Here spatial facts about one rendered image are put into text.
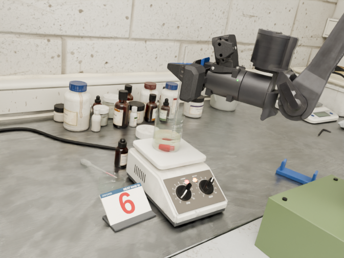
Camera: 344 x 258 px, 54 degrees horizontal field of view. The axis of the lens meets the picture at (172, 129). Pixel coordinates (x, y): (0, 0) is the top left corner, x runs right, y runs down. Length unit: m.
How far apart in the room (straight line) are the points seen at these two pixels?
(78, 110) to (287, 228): 0.61
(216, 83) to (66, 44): 0.59
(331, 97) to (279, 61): 1.04
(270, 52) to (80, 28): 0.66
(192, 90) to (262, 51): 0.13
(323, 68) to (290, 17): 1.19
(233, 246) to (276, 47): 0.35
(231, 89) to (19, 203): 0.43
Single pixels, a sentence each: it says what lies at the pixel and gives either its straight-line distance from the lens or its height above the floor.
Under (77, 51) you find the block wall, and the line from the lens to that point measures 1.10.
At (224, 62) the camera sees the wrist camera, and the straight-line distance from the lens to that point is 0.60.
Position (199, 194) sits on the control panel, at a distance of 0.67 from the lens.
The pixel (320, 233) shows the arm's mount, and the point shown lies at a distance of 0.57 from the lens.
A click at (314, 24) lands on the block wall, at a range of 1.95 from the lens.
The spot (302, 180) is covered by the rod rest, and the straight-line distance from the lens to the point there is 0.91.
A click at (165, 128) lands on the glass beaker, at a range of 0.68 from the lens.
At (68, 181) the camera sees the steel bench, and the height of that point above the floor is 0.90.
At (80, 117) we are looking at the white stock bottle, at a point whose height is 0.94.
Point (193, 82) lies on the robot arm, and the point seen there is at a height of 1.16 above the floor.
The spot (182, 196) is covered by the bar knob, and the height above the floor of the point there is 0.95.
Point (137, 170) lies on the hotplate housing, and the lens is 0.72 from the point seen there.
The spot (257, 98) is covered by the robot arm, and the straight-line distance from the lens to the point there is 0.60.
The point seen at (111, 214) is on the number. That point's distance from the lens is 0.63.
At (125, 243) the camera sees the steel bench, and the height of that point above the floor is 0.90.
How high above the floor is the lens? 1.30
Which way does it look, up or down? 22 degrees down
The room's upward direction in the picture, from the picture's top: 9 degrees clockwise
